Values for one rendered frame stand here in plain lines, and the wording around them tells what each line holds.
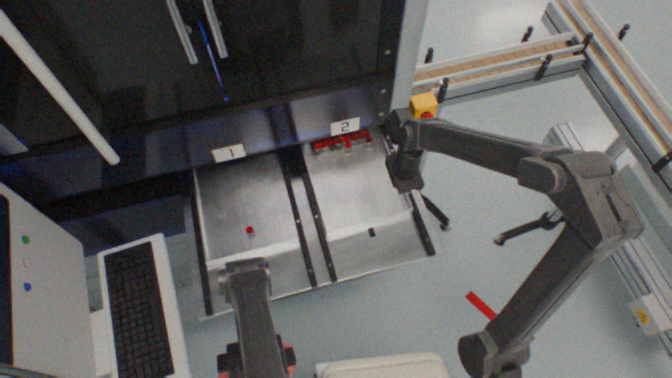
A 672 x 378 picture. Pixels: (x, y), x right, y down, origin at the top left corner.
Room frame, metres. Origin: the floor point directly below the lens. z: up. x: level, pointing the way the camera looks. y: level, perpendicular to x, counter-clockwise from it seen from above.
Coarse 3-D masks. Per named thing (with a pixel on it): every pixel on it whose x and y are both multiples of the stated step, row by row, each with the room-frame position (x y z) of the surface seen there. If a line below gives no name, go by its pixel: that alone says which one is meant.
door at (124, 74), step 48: (0, 0) 0.67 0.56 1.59; (48, 0) 0.69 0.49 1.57; (96, 0) 0.70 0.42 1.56; (144, 0) 0.72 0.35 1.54; (0, 48) 0.66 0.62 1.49; (48, 48) 0.67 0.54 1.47; (96, 48) 0.69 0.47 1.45; (144, 48) 0.71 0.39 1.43; (0, 96) 0.64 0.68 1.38; (48, 96) 0.66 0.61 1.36; (96, 96) 0.68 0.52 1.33; (144, 96) 0.70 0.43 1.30; (192, 96) 0.73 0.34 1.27
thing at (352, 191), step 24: (384, 144) 0.82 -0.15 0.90; (312, 168) 0.75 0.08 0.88; (336, 168) 0.75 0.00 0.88; (360, 168) 0.75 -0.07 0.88; (384, 168) 0.74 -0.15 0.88; (336, 192) 0.66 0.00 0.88; (360, 192) 0.66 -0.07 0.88; (384, 192) 0.66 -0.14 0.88; (336, 216) 0.58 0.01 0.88; (360, 216) 0.58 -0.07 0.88; (384, 216) 0.57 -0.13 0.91
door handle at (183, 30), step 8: (168, 0) 0.67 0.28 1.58; (176, 0) 0.68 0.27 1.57; (168, 8) 0.67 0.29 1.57; (176, 8) 0.67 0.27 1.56; (176, 16) 0.67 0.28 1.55; (176, 24) 0.67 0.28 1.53; (184, 24) 0.68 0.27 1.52; (184, 32) 0.67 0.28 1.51; (184, 40) 0.67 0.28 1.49; (184, 48) 0.67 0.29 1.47; (192, 48) 0.67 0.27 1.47; (192, 56) 0.67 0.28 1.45
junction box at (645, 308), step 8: (648, 296) 0.42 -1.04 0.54; (632, 304) 0.41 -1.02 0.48; (640, 304) 0.40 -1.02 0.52; (648, 304) 0.39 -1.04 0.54; (656, 304) 0.39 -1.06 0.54; (632, 312) 0.38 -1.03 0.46; (640, 312) 0.37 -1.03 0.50; (648, 312) 0.37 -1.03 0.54; (656, 312) 0.36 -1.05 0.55; (664, 312) 0.36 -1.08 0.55; (640, 320) 0.35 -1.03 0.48; (648, 320) 0.34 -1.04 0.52; (656, 320) 0.34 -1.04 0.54; (664, 320) 0.34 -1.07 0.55; (648, 328) 0.32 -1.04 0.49; (656, 328) 0.31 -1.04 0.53; (664, 328) 0.31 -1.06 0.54
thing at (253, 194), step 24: (192, 168) 0.74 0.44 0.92; (216, 168) 0.76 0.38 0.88; (240, 168) 0.76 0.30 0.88; (264, 168) 0.75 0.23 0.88; (216, 192) 0.67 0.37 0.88; (240, 192) 0.67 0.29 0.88; (264, 192) 0.67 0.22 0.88; (216, 216) 0.59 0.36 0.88; (240, 216) 0.59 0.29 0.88; (264, 216) 0.59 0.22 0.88; (288, 216) 0.59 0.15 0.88; (216, 240) 0.52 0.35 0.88; (240, 240) 0.51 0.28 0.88; (264, 240) 0.51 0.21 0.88; (288, 240) 0.50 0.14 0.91; (216, 264) 0.44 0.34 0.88
